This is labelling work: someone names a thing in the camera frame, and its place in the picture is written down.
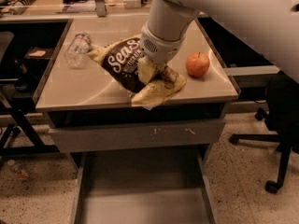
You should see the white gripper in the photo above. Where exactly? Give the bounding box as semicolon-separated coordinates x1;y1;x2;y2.
137;23;184;85

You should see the brown sea salt chip bag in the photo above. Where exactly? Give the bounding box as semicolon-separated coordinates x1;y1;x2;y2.
88;35;187;110

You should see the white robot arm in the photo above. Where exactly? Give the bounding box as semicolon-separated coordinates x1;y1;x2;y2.
140;0;299;82

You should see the closed top drawer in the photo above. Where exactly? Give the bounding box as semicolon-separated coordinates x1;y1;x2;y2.
50;119;225;153

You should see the grey drawer cabinet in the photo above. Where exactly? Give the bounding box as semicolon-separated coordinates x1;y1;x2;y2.
36;14;238;224

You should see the open middle drawer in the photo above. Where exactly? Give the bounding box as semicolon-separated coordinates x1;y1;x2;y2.
70;147;220;224

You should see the red apple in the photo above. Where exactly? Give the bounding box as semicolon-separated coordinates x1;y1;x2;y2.
185;51;210;77

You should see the clear plastic water bottle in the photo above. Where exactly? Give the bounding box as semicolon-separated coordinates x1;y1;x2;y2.
64;32;92;68

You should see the black office chair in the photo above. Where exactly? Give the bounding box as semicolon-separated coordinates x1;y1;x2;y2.
229;74;299;194

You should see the plastic bottle on floor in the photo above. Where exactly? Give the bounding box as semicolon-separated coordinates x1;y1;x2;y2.
7;160;29;180

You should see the black table frame left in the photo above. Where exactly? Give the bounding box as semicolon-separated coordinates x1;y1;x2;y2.
0;84;59;157

